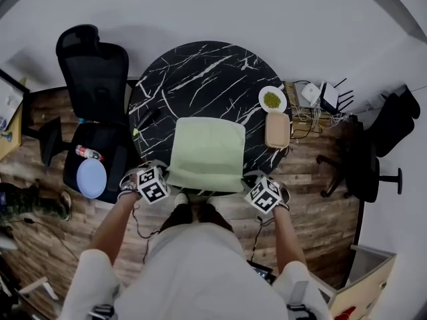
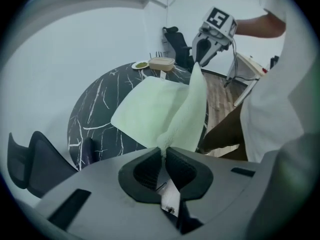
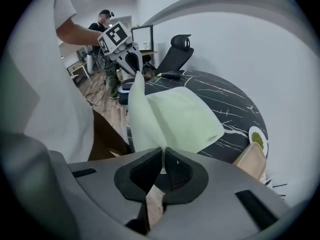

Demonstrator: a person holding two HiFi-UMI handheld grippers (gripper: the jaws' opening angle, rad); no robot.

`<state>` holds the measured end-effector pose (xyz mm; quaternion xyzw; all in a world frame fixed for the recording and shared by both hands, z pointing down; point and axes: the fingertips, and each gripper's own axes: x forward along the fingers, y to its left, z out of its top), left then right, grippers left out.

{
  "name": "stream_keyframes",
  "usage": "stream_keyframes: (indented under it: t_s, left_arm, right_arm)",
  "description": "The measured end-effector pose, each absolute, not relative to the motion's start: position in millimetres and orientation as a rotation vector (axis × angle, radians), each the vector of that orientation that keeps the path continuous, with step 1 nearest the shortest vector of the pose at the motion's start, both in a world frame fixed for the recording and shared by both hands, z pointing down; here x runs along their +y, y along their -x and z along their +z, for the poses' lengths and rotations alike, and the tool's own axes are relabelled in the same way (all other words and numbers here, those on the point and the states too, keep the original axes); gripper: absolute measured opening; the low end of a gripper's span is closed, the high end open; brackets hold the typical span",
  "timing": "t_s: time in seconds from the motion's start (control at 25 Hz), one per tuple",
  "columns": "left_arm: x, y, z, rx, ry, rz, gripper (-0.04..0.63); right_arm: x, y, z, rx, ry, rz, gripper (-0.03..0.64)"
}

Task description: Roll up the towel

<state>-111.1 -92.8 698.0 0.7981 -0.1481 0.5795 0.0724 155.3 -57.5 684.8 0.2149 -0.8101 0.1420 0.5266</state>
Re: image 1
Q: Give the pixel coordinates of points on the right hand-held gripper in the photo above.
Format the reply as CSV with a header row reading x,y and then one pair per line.
x,y
263,197

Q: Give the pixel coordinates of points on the black screen device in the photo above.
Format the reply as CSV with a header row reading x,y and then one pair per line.
x,y
262,271

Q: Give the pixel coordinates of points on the person's dark trousers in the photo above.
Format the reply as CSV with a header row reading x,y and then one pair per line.
x,y
181,217

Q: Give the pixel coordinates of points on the person's white shoe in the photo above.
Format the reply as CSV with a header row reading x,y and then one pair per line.
x,y
211,201
181,199

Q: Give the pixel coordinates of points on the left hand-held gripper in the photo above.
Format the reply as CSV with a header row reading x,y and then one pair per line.
x,y
151,185

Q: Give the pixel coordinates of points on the white plate of green beans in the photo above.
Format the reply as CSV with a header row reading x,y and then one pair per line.
x,y
272,99

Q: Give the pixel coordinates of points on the white wooden frame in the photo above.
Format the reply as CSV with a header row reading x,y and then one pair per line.
x,y
35,285

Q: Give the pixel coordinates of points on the white router with black antennas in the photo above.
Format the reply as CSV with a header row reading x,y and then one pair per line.
x,y
330,95

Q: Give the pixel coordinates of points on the person in white shirt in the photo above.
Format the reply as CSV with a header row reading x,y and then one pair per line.
x,y
193,278

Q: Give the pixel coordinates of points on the open cardboard box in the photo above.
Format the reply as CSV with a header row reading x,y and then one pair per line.
x,y
370,278

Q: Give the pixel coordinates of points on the black office chair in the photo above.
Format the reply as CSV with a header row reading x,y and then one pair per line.
x,y
390,128

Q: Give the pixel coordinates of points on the dark purple eggplant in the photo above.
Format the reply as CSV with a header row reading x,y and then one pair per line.
x,y
148,118

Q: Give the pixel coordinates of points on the black mesh chair with headrest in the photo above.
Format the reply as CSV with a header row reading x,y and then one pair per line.
x,y
93,78

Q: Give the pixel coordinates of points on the person's left forearm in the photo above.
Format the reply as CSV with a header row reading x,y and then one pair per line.
x,y
113,228

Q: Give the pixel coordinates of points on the person's right forearm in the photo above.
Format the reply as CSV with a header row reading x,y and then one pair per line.
x,y
288,238

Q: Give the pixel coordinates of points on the beige lunch box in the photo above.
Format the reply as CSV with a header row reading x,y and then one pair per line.
x,y
277,130

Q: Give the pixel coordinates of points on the light wooden desk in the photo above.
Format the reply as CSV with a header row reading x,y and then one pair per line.
x,y
10,142

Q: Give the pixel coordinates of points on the light green towel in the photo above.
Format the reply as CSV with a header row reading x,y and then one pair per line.
x,y
207,155

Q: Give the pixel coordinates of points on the pale blue round plate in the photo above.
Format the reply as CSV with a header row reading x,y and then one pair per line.
x,y
91,178

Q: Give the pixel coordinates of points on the white square network device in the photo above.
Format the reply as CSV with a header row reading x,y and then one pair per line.
x,y
311,93

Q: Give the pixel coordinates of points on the plastic bottle with red label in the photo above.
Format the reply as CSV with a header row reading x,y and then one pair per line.
x,y
87,152

